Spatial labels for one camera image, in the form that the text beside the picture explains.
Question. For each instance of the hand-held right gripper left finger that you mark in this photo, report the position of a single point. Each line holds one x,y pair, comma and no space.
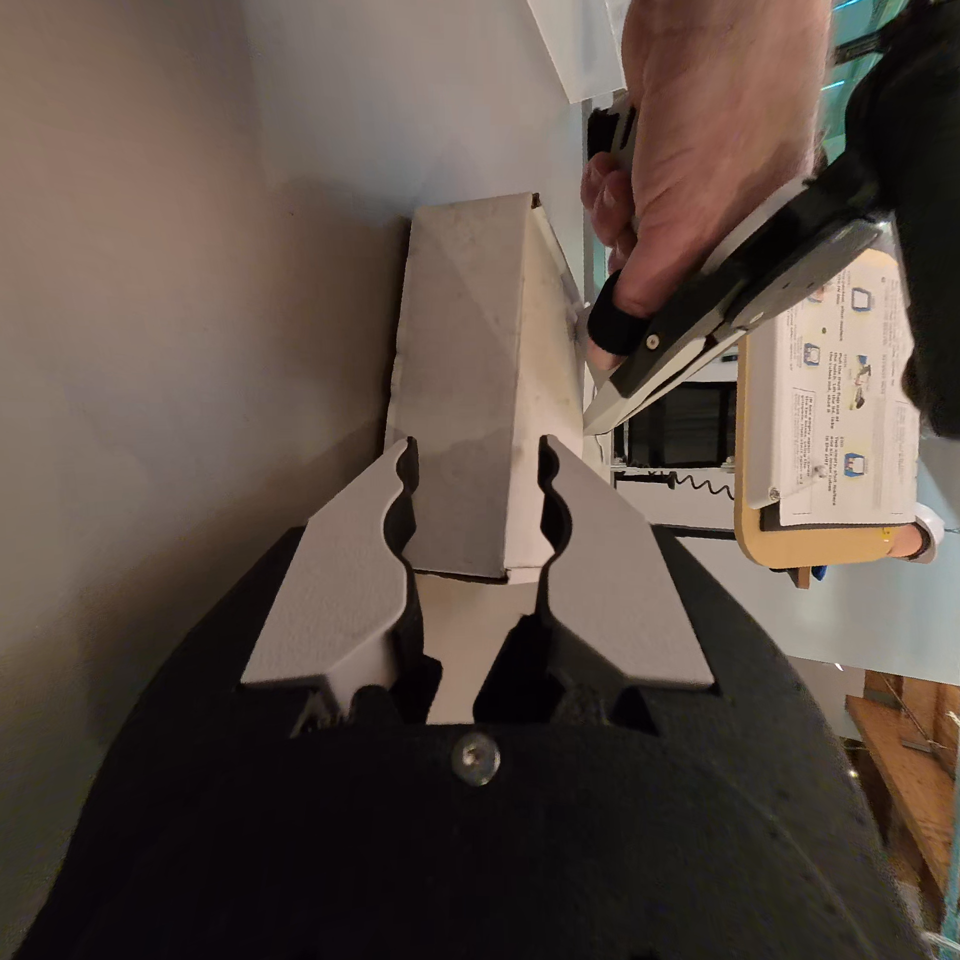
330,600

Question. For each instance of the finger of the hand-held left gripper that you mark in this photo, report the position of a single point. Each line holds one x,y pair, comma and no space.
660,386

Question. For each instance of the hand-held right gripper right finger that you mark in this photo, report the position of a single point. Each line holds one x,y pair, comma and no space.
622,600

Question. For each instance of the white cardboard box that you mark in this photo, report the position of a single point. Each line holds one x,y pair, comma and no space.
465,375

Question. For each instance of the person's left hand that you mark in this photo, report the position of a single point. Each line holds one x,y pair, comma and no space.
712,135

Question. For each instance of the printed instruction sheet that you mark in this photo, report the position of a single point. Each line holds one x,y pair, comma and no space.
847,412

